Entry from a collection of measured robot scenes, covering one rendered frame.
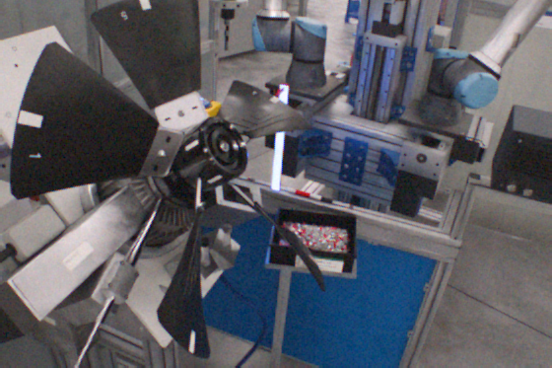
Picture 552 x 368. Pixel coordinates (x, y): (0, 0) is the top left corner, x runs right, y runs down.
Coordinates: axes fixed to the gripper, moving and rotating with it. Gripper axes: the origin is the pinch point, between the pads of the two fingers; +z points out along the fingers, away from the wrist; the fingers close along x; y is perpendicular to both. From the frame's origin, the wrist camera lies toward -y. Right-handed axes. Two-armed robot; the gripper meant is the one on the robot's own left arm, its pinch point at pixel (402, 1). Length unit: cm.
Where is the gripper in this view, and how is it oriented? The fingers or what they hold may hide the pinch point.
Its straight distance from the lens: 129.0
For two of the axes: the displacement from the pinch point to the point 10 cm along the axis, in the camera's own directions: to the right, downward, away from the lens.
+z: -0.7, 8.7, 4.9
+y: 3.7, -4.3, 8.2
